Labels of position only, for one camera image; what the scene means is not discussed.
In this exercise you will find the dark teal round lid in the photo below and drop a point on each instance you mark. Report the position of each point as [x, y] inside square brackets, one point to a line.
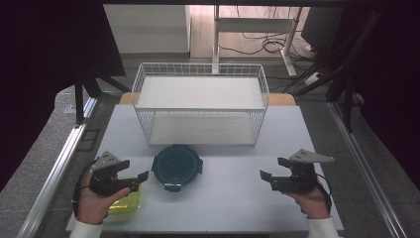
[176, 167]

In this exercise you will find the dark curtain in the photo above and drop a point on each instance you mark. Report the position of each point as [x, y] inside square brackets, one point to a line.
[393, 82]
[39, 66]

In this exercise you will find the aluminium rail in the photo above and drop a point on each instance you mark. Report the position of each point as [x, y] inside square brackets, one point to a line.
[366, 172]
[54, 175]

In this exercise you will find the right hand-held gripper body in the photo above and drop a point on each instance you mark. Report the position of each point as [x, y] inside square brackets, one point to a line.
[303, 178]

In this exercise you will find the white desk frame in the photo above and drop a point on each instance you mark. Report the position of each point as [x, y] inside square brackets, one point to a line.
[254, 24]

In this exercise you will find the person's right hand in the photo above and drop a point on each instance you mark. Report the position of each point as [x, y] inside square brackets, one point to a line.
[313, 203]

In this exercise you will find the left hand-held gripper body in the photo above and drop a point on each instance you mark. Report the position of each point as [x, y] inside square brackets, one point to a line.
[105, 180]

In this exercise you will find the white power strip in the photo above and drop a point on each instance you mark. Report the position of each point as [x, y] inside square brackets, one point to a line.
[312, 79]

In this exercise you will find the wooden table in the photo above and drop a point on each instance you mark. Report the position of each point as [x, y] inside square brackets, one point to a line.
[280, 99]

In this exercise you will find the green lidded plastic container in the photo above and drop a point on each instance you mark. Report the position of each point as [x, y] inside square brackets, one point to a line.
[127, 203]

